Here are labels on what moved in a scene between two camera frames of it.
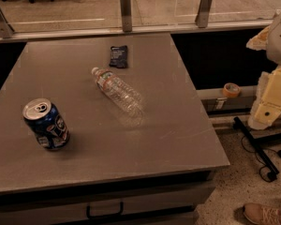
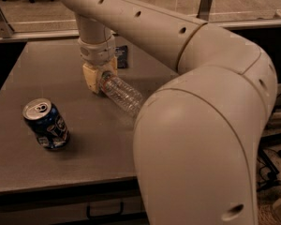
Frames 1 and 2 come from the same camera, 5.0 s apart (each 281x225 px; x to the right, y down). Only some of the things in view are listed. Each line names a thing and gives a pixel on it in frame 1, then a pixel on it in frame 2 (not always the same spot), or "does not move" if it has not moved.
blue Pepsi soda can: (47, 124) does not move
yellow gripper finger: (273, 97) → (92, 77)
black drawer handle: (88, 212) does not move
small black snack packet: (118, 56) does not move
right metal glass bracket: (203, 12) does not move
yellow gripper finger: (259, 41) → (111, 67)
